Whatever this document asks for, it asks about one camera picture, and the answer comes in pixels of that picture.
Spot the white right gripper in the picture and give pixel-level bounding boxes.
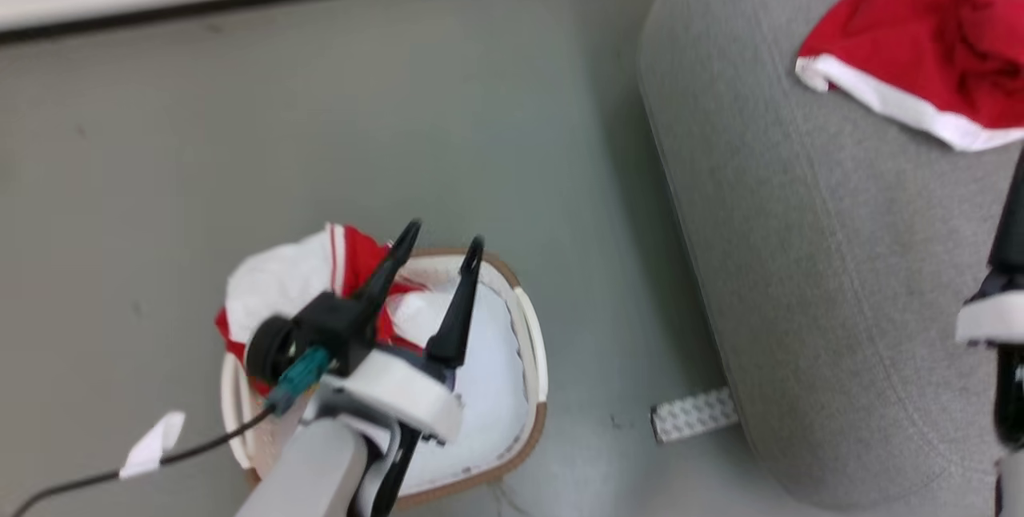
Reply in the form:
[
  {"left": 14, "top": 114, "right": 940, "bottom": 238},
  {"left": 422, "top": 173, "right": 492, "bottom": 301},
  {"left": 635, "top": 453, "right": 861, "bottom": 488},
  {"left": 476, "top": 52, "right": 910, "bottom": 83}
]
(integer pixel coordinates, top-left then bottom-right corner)
[{"left": 955, "top": 150, "right": 1024, "bottom": 348}]

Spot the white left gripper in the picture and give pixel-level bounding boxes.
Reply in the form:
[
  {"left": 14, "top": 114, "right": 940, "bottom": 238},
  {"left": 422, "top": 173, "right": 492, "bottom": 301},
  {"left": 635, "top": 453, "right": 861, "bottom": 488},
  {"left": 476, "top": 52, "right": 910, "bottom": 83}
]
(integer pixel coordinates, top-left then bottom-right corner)
[{"left": 314, "top": 218, "right": 486, "bottom": 444}]

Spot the white basket with brown rim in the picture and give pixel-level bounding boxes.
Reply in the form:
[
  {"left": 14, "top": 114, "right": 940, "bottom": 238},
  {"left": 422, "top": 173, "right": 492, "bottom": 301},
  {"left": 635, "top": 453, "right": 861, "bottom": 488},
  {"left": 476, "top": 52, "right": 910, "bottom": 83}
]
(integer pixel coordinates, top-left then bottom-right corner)
[{"left": 220, "top": 248, "right": 550, "bottom": 511}]

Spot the grey fabric sofa seat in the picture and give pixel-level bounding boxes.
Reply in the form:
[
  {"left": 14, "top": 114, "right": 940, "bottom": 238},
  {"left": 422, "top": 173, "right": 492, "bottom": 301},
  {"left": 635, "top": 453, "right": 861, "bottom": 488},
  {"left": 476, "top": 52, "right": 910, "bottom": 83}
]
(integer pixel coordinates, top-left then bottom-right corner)
[{"left": 638, "top": 0, "right": 1024, "bottom": 511}]

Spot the white and red garment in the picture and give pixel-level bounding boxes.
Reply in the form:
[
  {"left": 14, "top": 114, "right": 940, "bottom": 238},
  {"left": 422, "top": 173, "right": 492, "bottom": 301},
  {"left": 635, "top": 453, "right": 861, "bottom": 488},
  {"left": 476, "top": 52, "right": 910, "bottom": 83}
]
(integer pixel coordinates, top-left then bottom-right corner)
[{"left": 214, "top": 222, "right": 437, "bottom": 390}]

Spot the red garment with white hem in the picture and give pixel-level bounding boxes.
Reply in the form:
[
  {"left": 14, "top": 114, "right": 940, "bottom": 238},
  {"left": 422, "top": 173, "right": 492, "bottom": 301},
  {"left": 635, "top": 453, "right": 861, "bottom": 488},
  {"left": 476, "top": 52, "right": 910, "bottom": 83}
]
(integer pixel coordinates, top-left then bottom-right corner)
[{"left": 794, "top": 0, "right": 1024, "bottom": 153}]

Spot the black cable with teal plug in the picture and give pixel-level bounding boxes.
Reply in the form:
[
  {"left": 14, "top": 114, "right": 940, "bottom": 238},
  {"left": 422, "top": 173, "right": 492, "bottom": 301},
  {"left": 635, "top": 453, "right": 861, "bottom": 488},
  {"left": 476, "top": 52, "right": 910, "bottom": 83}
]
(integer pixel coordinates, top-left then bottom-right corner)
[{"left": 10, "top": 345, "right": 334, "bottom": 517}]

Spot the white paper cable tag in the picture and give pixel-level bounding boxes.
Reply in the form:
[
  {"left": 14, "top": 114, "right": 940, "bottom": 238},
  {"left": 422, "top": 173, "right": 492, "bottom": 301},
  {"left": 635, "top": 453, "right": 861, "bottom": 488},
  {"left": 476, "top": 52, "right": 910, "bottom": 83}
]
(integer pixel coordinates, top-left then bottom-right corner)
[{"left": 118, "top": 411, "right": 187, "bottom": 480}]

